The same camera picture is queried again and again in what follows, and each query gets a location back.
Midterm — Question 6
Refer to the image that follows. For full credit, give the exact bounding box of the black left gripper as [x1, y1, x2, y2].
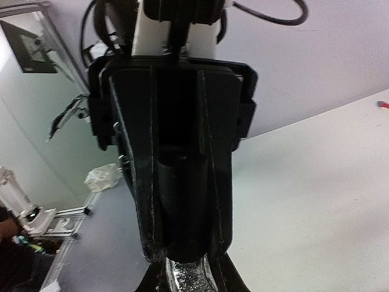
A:
[88, 56, 258, 262]

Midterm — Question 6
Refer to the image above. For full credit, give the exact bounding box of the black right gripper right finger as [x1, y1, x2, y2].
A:
[208, 252, 250, 292]

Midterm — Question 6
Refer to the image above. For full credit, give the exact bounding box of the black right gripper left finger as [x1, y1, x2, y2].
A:
[138, 260, 176, 292]

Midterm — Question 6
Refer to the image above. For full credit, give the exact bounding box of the clear nail polish bottle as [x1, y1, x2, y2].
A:
[165, 255, 218, 292]

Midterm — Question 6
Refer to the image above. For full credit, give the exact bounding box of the black nail polish cap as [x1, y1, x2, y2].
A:
[158, 150, 209, 263]

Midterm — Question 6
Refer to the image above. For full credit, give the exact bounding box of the black monitor on arm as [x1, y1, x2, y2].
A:
[1, 20, 57, 74]

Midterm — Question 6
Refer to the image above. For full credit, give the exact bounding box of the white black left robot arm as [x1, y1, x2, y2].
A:
[88, 1, 309, 263]

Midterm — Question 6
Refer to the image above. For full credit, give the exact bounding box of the crumpled white tissue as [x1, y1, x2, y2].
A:
[84, 163, 122, 193]

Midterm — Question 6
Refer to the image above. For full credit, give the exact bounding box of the rainbow striped jacket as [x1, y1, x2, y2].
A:
[376, 100, 389, 109]

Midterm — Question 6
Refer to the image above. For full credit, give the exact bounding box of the aluminium table frame rail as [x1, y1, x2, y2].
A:
[18, 191, 101, 292]

